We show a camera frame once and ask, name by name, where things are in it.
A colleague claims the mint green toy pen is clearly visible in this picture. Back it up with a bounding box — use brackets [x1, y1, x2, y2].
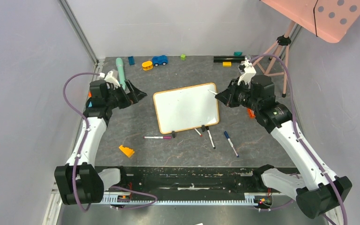
[115, 58, 127, 90]

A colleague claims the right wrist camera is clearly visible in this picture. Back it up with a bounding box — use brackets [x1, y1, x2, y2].
[237, 60, 256, 85]

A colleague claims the pink tripod stand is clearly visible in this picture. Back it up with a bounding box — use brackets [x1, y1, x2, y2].
[252, 21, 296, 98]

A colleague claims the black cylinder tube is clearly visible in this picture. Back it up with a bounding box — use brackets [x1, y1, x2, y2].
[213, 56, 246, 63]

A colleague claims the blue capped marker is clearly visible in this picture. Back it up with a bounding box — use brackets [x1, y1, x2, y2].
[224, 131, 240, 158]

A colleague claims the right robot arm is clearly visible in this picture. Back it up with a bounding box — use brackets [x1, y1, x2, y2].
[215, 75, 352, 219]

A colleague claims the orange toy brick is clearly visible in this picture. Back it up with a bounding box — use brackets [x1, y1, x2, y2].
[247, 108, 255, 119]

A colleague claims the pink perforated panel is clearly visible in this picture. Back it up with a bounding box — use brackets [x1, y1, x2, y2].
[263, 0, 360, 43]

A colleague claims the white cable duct strip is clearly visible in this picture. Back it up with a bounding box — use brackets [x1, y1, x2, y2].
[98, 192, 268, 207]

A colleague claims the yellow oval toy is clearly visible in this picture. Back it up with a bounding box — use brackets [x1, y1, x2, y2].
[142, 60, 154, 71]

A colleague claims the black capped marker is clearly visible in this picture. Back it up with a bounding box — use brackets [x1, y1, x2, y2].
[205, 126, 216, 149]

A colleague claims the white board orange frame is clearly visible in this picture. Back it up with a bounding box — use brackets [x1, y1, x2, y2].
[153, 82, 220, 135]

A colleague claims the purple capped marker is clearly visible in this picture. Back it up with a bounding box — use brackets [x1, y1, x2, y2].
[143, 136, 172, 140]

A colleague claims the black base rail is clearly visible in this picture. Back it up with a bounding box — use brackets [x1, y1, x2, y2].
[71, 165, 295, 203]

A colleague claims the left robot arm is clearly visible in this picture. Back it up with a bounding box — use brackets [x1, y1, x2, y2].
[54, 80, 147, 205]

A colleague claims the yellow small brick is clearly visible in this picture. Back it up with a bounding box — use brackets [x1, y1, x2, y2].
[222, 62, 232, 67]

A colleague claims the yellow toy wedge block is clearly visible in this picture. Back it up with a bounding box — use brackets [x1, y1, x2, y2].
[119, 145, 135, 158]

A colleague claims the blue toy car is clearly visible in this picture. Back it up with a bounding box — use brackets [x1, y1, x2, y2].
[152, 55, 168, 67]

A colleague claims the dark blue small brick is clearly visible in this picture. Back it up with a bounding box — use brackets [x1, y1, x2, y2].
[128, 56, 135, 66]

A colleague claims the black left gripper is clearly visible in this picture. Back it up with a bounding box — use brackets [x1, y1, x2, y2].
[105, 79, 147, 109]

